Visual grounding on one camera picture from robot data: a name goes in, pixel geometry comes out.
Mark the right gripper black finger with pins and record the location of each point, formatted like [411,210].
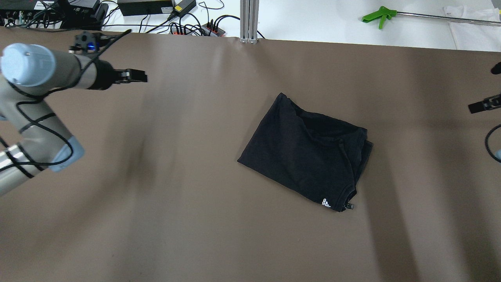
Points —
[490,103]

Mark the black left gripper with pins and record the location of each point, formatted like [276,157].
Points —
[104,78]

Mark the black graphic t-shirt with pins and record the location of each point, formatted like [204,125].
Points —
[319,157]

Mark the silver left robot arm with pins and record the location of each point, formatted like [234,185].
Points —
[29,73]

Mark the black power adapter box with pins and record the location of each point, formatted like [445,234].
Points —
[145,7]

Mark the white folded cloth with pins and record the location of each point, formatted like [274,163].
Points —
[472,37]

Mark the black electronics hub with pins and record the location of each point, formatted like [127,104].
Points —
[63,14]

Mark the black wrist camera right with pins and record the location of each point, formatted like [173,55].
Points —
[496,70]

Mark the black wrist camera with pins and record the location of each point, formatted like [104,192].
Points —
[496,70]
[87,42]

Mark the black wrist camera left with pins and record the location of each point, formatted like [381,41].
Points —
[87,42]

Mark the green handled grabber tool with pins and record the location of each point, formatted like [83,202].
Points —
[384,14]

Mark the aluminium frame post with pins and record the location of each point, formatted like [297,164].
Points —
[249,21]

